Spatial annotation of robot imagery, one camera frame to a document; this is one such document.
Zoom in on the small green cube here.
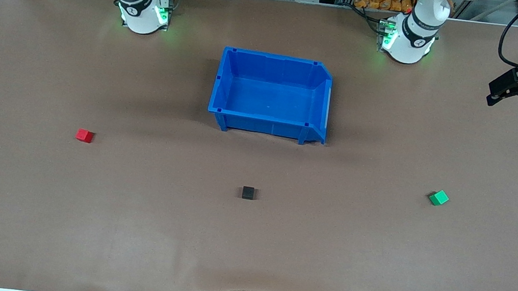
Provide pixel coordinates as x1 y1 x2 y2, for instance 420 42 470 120
428 188 450 208

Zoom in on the small red cube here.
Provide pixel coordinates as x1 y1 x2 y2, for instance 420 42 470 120
75 128 94 144

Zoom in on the blue plastic storage bin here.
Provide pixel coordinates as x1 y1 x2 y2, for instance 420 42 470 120
205 45 337 148

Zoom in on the brown table mat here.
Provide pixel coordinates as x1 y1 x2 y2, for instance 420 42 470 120
0 0 518 291

